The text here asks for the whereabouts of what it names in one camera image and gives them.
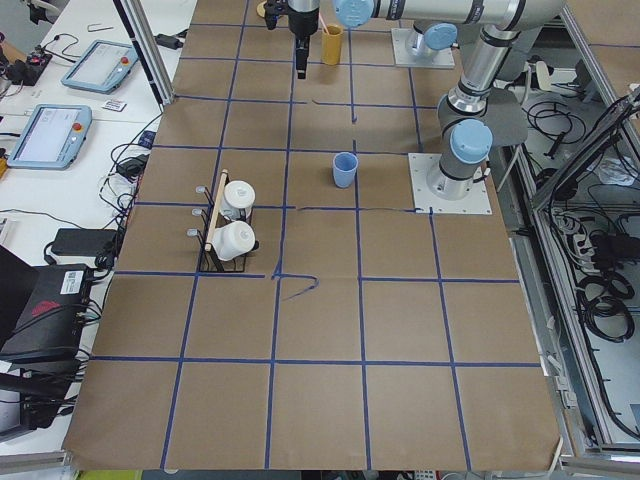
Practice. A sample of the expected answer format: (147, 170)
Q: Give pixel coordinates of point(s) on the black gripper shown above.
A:
(301, 22)

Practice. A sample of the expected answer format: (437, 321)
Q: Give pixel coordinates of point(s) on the light blue plastic cup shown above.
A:
(345, 165)

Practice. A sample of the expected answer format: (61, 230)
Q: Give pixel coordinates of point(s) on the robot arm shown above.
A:
(353, 14)
(466, 139)

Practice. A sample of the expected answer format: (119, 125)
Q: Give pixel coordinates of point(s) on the bamboo chopstick holder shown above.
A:
(331, 45)

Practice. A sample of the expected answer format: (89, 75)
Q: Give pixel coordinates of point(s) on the small black power brick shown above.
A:
(167, 41)

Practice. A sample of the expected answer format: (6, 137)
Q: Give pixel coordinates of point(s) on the white mug far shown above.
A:
(238, 200)

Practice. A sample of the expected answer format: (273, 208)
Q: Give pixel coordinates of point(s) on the white mug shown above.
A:
(233, 240)
(238, 200)

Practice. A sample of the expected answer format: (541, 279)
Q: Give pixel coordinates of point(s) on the teach pendant far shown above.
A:
(102, 68)

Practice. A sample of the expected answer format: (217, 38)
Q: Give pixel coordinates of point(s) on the teach pendant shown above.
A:
(102, 68)
(52, 137)

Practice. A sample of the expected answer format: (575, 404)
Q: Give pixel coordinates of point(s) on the white mug near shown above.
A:
(233, 240)

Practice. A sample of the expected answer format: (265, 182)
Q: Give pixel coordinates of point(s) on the grey office chair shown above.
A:
(503, 115)

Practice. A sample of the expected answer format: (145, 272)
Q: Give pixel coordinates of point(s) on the teach pendant near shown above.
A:
(52, 137)

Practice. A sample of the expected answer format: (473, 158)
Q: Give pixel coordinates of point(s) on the black power adapter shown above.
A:
(83, 242)

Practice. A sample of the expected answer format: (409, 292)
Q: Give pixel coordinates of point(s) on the black computer box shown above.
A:
(40, 311)

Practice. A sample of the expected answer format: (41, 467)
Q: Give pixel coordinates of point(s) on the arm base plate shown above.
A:
(434, 192)
(411, 50)

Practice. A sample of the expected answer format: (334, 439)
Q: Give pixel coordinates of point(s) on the aluminium frame post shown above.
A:
(138, 29)

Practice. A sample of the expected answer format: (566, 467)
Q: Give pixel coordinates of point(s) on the black wire mug rack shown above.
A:
(208, 262)

